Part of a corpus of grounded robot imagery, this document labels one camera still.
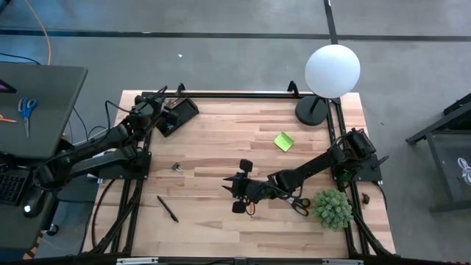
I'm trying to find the blue-handled scissors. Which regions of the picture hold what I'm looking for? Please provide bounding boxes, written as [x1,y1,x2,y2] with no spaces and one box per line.
[16,96,38,139]

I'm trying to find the black computer mouse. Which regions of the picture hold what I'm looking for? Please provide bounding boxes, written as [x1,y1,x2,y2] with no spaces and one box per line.
[21,189,48,219]

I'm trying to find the black aluminium table frame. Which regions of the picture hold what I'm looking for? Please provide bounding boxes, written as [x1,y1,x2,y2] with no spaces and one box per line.
[88,81,397,258]

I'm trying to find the black keyboard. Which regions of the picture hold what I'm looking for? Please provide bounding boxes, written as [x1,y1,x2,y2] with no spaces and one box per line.
[0,171,29,207]

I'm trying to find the black pen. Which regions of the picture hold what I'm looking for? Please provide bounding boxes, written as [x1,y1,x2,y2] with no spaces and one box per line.
[156,195,180,224]

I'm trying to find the white globe lamp black base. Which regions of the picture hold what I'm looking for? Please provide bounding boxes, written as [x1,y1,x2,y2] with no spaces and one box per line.
[294,43,361,127]

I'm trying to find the green artificial plant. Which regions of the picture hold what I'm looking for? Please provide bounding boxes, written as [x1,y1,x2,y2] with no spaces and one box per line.
[312,188,354,231]

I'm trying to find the grey side desk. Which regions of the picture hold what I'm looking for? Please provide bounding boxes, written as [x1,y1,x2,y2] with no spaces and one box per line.
[0,62,88,163]

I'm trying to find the orange cable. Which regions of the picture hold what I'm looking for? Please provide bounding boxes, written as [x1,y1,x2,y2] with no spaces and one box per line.
[24,0,52,66]

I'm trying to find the black mesh desk organizer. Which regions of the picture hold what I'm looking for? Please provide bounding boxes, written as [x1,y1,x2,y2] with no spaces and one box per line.
[154,97,200,138]

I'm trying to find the green sticky note pad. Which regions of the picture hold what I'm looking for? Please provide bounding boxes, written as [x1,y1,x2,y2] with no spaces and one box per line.
[272,131,296,153]

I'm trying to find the black metal cart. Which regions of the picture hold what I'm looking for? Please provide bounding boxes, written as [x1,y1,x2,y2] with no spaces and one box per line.
[406,91,471,213]

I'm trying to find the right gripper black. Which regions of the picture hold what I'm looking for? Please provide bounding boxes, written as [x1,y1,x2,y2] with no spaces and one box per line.
[222,159,275,215]

